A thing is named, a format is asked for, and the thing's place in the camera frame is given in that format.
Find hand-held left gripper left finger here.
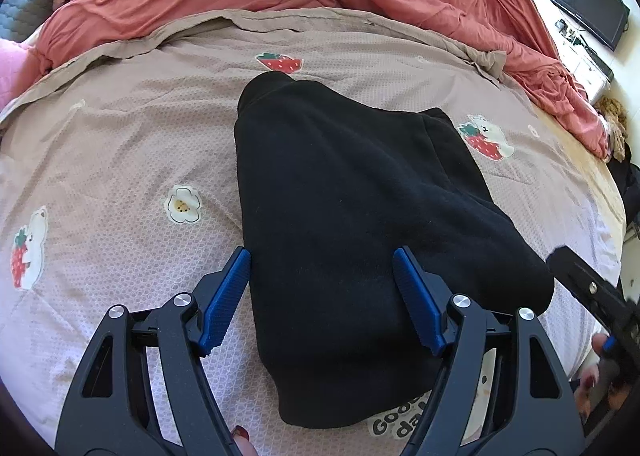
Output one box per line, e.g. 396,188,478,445
55,246,251,456

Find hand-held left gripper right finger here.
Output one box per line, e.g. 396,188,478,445
392,246,586,456

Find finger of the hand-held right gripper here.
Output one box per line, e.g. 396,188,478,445
546,246,626,324

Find beige strawberry bear printed blanket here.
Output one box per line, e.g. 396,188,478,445
0,7,628,456

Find white television cabinet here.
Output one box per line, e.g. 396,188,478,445
554,18,617,102

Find yellow bed sheet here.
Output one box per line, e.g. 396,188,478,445
562,100,627,261

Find dark cloth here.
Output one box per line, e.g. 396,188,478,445
611,156,640,239

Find person's left hand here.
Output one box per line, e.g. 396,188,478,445
231,425,258,456

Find person's right hand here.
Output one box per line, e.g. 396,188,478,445
575,333,635,418

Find black set-top box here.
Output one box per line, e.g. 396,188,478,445
581,46,615,82

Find black flat screen television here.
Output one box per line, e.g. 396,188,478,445
544,0,631,52

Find brown plush toy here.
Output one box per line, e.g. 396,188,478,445
594,94,629,161

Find black sweater with orange patches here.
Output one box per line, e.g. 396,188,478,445
234,72,555,429

